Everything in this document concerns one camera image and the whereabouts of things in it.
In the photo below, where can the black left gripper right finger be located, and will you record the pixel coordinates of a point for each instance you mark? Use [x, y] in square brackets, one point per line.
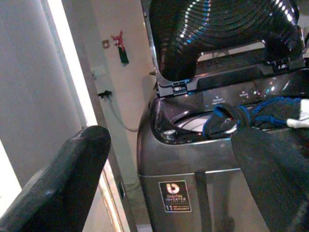
[277, 181]

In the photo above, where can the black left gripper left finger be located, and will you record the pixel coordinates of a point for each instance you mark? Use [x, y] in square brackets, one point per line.
[60, 188]

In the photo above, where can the black garment with blue trim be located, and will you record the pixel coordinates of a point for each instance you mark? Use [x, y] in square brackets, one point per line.
[272, 111]

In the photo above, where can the dark grey top-load washing machine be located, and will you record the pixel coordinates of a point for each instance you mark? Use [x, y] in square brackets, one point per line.
[173, 159]

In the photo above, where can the black washing machine lid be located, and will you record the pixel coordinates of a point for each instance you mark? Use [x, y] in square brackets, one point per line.
[217, 24]

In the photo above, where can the small black door latch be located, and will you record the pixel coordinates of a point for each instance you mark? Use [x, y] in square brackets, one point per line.
[121, 191]

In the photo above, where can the light grey white cloth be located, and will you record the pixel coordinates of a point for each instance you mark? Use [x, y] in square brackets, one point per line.
[299, 116]

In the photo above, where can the black digital inverter sticker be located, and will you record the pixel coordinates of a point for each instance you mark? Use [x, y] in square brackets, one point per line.
[175, 197]

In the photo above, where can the black water tap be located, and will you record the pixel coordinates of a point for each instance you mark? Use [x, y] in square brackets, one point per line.
[105, 93]

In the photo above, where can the grey door panel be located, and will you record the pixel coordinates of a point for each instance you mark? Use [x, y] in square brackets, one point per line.
[36, 84]

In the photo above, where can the red green black wall ornament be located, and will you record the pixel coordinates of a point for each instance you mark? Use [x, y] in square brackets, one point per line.
[123, 52]

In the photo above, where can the small square wall hook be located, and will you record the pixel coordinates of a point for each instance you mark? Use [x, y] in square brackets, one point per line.
[105, 44]

